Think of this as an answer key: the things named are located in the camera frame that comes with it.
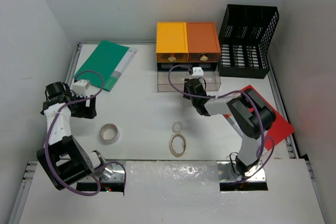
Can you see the metal base plate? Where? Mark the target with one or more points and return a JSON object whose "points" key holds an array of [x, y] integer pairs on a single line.
{"points": [[113, 173], [228, 173]]}

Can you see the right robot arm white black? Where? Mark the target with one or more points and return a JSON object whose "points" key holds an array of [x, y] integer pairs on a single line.
{"points": [[249, 114]]}

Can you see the wide clear tape roll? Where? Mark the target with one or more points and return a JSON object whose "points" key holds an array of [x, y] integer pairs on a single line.
{"points": [[109, 134]]}

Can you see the small white tape roll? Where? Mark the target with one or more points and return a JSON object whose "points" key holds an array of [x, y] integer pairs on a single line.
{"points": [[177, 127]]}

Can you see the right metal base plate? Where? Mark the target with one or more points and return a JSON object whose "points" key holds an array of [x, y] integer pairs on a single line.
{"points": [[228, 173]]}

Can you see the black mesh file rack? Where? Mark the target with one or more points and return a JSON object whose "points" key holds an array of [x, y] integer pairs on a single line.
{"points": [[245, 37]]}

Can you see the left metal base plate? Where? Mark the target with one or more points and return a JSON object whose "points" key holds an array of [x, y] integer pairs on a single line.
{"points": [[113, 173]]}

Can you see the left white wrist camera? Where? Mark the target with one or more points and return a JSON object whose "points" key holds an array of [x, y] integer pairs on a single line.
{"points": [[80, 87]]}

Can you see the orange drawer box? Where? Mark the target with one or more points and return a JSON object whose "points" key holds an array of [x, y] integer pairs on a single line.
{"points": [[203, 43]]}

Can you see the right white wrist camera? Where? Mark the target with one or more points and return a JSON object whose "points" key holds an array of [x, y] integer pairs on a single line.
{"points": [[197, 72]]}

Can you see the red clip file folder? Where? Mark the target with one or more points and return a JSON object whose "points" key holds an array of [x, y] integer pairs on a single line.
{"points": [[279, 131]]}

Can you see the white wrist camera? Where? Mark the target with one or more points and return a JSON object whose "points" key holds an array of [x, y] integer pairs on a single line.
{"points": [[197, 72], [80, 87]]}

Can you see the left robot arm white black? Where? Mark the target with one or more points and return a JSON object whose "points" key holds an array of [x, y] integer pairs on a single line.
{"points": [[69, 160]]}

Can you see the yellow drawer box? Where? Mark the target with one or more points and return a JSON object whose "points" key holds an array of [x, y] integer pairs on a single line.
{"points": [[171, 42]]}

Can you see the green clip file folder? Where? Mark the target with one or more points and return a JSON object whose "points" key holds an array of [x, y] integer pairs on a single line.
{"points": [[106, 64]]}

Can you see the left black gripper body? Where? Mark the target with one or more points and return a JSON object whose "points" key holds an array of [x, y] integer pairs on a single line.
{"points": [[80, 110]]}

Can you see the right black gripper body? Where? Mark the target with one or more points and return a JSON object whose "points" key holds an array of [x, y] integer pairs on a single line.
{"points": [[195, 102]]}

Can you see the white foam front board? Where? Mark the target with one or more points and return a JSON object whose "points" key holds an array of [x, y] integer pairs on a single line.
{"points": [[180, 192]]}

